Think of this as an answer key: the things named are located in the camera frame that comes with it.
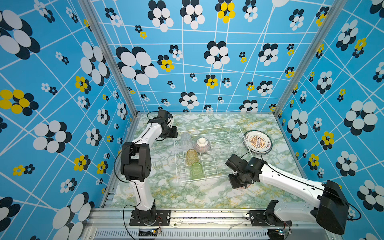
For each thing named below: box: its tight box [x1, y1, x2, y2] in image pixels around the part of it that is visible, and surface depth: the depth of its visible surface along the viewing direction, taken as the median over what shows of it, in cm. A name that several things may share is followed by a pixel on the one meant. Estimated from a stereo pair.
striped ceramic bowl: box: [194, 137, 211, 153], surface depth 96 cm
